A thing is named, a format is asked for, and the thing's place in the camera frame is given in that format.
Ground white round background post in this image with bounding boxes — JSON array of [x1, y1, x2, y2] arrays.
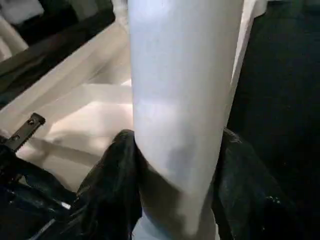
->
[[0, 16, 29, 63]]

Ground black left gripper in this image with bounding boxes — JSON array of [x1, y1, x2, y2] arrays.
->
[[0, 112, 78, 209]]

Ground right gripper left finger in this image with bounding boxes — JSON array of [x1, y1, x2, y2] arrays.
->
[[63, 128, 146, 240]]

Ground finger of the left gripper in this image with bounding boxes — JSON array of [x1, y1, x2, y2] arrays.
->
[[0, 197, 76, 240]]

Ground white plastic table top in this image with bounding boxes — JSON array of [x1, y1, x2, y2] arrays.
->
[[0, 0, 269, 194]]

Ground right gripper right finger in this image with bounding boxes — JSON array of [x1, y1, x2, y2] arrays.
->
[[211, 126, 309, 240]]

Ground white computer case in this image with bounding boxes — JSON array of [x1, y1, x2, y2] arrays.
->
[[0, 0, 45, 25]]

